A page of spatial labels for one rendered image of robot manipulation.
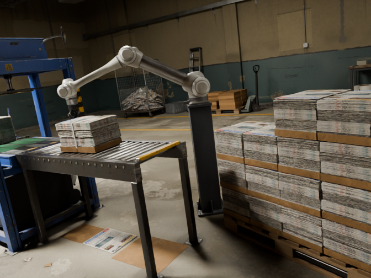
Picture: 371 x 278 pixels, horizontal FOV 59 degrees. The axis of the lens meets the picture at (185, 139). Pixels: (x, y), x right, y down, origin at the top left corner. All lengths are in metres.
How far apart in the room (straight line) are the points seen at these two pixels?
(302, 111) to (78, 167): 1.50
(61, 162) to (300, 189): 1.64
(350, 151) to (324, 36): 7.12
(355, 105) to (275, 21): 7.53
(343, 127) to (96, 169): 1.48
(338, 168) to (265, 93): 7.53
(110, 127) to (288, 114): 1.29
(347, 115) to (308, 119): 0.22
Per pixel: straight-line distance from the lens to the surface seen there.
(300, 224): 2.21
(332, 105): 1.85
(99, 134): 2.45
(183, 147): 2.35
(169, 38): 10.79
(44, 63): 3.25
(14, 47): 3.26
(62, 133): 2.64
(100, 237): 3.00
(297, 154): 2.05
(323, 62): 8.87
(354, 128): 1.81
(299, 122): 1.98
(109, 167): 2.13
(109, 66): 2.79
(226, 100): 8.65
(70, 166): 2.45
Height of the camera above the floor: 1.31
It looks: 12 degrees down
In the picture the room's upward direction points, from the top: 7 degrees counter-clockwise
